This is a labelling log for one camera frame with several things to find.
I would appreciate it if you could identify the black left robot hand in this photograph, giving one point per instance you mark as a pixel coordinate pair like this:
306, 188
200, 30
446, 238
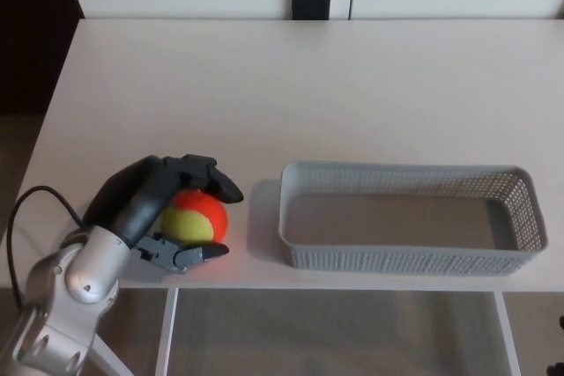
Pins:
132, 200

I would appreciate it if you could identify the orange and yellow tennis ball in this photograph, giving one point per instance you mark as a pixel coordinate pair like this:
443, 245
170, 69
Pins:
194, 217

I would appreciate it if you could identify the dark brown cabinet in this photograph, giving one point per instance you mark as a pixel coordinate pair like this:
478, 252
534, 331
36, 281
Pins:
31, 32

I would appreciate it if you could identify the grey perforated plastic basket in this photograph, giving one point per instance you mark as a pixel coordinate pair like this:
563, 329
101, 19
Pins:
410, 217

